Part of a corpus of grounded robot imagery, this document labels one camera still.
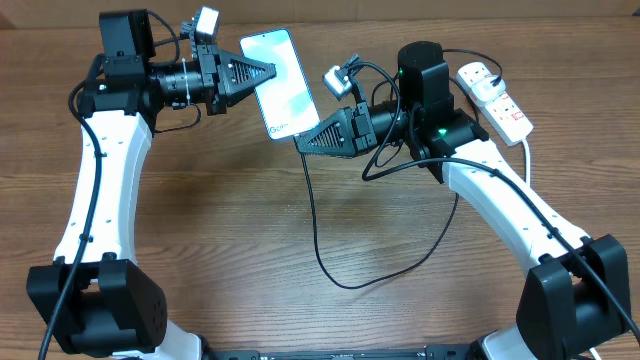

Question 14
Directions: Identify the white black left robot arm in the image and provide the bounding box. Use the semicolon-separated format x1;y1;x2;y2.
26;7;276;359

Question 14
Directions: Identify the white USB charger adapter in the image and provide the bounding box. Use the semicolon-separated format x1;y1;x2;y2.
471;75;506;107

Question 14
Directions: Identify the black USB charging cable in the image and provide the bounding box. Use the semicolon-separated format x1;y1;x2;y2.
298;48;504;291

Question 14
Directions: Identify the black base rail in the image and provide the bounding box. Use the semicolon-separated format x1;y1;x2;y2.
203;342;487;360

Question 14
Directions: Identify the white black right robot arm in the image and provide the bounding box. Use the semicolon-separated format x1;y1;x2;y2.
295;41;638;359

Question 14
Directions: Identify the white power strip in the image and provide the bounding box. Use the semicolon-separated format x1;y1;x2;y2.
456;62;533;146

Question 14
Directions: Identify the blue Samsung Galaxy smartphone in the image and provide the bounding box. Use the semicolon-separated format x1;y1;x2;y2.
240;28;320;141

